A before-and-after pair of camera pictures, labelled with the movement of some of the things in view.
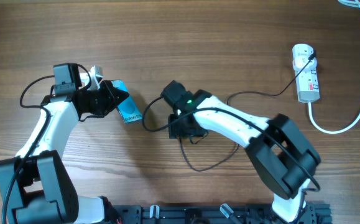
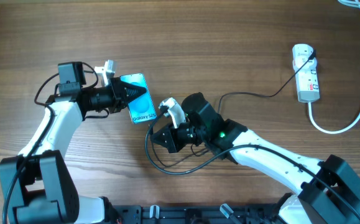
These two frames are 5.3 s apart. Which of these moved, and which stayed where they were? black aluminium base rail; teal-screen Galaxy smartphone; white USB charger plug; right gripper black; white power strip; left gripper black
Moved: left gripper black; right gripper black; teal-screen Galaxy smartphone
Stayed: white power strip; white USB charger plug; black aluminium base rail
